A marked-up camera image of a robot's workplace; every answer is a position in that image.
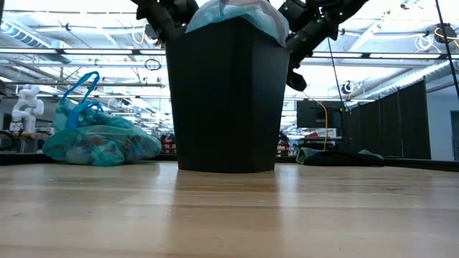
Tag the blue plastic trash bag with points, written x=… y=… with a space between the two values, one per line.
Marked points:
x=251 y=14

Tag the black trash bin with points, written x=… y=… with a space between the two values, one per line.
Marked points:
x=226 y=107

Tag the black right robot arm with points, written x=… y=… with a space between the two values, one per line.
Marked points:
x=349 y=9

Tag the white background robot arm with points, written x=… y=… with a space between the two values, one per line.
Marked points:
x=27 y=107

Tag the black crumpled bag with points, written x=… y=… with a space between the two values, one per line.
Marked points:
x=340 y=158

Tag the black background monitor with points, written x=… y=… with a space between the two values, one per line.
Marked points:
x=311 y=114

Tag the black room divider panels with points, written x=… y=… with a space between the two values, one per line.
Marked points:
x=391 y=122

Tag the wooden background table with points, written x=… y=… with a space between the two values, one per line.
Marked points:
x=32 y=135

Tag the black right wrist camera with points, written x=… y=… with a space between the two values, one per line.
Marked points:
x=297 y=81

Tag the silver ceiling duct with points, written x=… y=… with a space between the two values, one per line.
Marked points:
x=21 y=34

